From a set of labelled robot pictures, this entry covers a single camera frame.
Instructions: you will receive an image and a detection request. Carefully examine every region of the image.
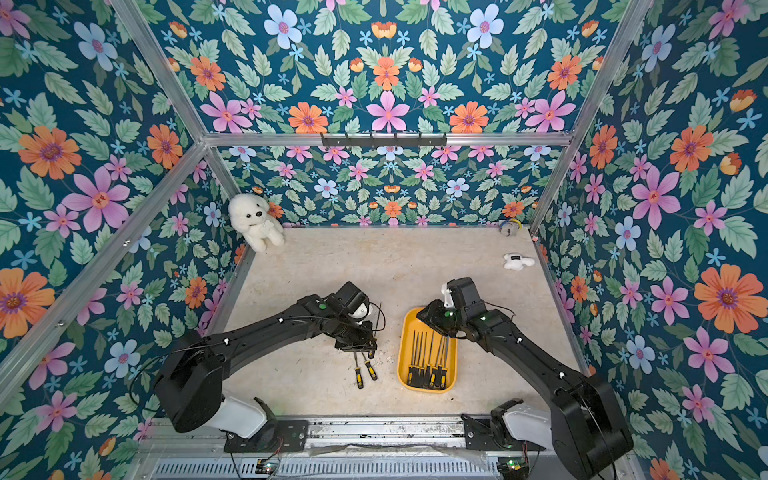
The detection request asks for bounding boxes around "aluminium frame post right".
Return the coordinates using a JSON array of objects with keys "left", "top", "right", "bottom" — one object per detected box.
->
[{"left": 529, "top": 0, "right": 653, "bottom": 239}]

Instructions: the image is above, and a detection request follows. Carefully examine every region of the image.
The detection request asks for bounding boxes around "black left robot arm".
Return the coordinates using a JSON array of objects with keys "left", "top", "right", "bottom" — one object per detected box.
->
[{"left": 154, "top": 282, "right": 377, "bottom": 439}]

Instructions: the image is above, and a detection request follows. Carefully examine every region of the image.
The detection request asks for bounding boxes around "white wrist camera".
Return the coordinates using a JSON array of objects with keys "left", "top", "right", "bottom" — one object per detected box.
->
[
  {"left": 351, "top": 303, "right": 370, "bottom": 321},
  {"left": 441, "top": 284, "right": 455, "bottom": 309}
]

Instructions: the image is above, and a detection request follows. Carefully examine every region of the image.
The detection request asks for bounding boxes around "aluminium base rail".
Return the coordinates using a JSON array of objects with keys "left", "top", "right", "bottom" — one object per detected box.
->
[{"left": 127, "top": 414, "right": 570, "bottom": 479}]

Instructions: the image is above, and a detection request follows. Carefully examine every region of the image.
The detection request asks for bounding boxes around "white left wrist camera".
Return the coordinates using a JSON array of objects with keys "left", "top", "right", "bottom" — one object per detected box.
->
[{"left": 351, "top": 303, "right": 370, "bottom": 321}]

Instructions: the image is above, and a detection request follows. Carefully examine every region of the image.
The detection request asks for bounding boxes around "aluminium frame post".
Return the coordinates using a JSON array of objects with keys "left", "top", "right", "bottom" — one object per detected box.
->
[
  {"left": 111, "top": 1, "right": 241, "bottom": 198},
  {"left": 529, "top": 0, "right": 653, "bottom": 239}
]

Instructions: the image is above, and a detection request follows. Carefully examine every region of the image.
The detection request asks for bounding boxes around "aluminium frame top bar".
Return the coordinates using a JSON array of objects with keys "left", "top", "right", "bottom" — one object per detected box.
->
[{"left": 205, "top": 132, "right": 572, "bottom": 148}]

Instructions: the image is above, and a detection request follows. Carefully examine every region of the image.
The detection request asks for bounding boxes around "aluminium frame post left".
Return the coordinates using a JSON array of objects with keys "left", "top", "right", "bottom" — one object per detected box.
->
[{"left": 111, "top": 1, "right": 241, "bottom": 198}]

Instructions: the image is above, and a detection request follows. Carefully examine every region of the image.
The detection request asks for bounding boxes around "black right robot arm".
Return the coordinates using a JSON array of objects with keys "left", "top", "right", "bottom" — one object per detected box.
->
[{"left": 417, "top": 277, "right": 634, "bottom": 479}]

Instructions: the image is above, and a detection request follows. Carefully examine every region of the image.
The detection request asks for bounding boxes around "black hook rail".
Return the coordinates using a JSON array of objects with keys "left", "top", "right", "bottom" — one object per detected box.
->
[{"left": 321, "top": 133, "right": 448, "bottom": 149}]

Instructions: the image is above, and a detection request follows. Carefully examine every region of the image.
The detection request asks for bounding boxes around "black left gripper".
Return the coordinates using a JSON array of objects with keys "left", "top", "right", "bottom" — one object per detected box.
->
[{"left": 332, "top": 315, "right": 383, "bottom": 353}]

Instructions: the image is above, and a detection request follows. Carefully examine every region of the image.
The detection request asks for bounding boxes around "yellow storage tray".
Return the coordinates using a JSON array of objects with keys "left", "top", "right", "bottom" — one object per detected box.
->
[{"left": 397, "top": 308, "right": 458, "bottom": 394}]

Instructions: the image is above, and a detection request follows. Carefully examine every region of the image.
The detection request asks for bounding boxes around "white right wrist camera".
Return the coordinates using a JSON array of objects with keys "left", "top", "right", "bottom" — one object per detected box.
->
[{"left": 441, "top": 284, "right": 455, "bottom": 309}]

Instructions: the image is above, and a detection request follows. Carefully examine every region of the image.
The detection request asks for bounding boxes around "white plush bear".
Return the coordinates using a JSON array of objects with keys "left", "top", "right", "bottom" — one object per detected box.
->
[{"left": 228, "top": 193, "right": 285, "bottom": 253}]

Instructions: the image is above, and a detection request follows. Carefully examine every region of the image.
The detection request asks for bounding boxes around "small white plush toy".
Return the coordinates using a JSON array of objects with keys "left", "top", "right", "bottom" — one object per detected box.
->
[{"left": 503, "top": 253, "right": 536, "bottom": 271}]

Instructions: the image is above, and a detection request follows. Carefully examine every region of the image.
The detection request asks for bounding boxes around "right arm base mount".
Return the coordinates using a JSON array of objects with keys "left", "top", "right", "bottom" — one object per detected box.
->
[{"left": 460, "top": 399, "right": 553, "bottom": 451}]

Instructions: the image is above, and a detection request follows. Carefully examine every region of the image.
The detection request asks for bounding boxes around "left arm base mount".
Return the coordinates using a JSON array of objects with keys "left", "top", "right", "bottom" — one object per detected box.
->
[{"left": 224, "top": 397, "right": 309, "bottom": 453}]

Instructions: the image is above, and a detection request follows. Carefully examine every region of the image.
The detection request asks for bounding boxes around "file tool yellow black handle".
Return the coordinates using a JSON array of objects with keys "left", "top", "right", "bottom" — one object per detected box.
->
[
  {"left": 406, "top": 331, "right": 418, "bottom": 386},
  {"left": 364, "top": 353, "right": 378, "bottom": 381},
  {"left": 416, "top": 332, "right": 427, "bottom": 388},
  {"left": 429, "top": 336, "right": 447, "bottom": 390},
  {"left": 423, "top": 331, "right": 435, "bottom": 388},
  {"left": 353, "top": 352, "right": 364, "bottom": 390},
  {"left": 436, "top": 337, "right": 449, "bottom": 390},
  {"left": 428, "top": 341, "right": 442, "bottom": 390},
  {"left": 409, "top": 332, "right": 422, "bottom": 388}
]

